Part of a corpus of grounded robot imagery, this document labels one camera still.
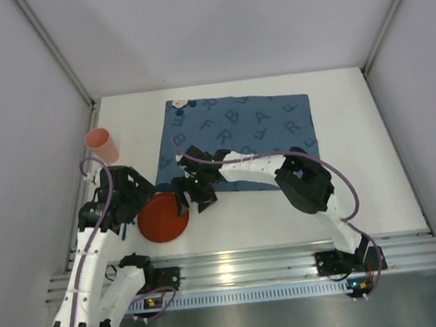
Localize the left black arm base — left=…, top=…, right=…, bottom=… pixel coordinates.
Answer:
left=144, top=266, right=181, bottom=292

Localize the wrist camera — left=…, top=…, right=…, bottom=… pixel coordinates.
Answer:
left=175, top=155, right=194, bottom=175
left=83, top=168, right=101, bottom=186

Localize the blue letter-print placemat cloth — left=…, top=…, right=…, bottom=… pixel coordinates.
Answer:
left=155, top=94, right=320, bottom=192

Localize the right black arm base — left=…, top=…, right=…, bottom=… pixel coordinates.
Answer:
left=315, top=247, right=388, bottom=277

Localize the aluminium frame post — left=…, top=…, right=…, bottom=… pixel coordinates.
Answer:
left=354, top=0, right=436, bottom=77
left=10, top=0, right=95, bottom=109

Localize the aluminium mounting rail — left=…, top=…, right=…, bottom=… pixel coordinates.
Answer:
left=44, top=229, right=436, bottom=304

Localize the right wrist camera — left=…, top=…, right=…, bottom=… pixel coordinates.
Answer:
left=175, top=155, right=194, bottom=175

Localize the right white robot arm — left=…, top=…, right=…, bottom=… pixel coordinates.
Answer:
left=171, top=146, right=386, bottom=277

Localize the perforated cable tray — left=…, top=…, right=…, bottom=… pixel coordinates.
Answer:
left=61, top=273, right=378, bottom=322

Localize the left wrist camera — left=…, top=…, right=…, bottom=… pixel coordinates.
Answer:
left=83, top=168, right=101, bottom=186

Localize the blue plastic spoon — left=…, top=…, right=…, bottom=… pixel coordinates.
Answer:
left=121, top=219, right=136, bottom=241

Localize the left aluminium frame post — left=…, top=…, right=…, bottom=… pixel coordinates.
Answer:
left=10, top=0, right=95, bottom=109

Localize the right aluminium frame post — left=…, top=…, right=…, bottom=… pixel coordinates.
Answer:
left=354, top=0, right=436, bottom=77

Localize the pink plastic cup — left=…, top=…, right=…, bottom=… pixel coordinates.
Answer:
left=85, top=128, right=119, bottom=165

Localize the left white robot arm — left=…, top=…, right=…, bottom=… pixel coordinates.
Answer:
left=49, top=165, right=156, bottom=327

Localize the red round plate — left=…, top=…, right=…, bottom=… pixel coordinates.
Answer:
left=137, top=192, right=190, bottom=243

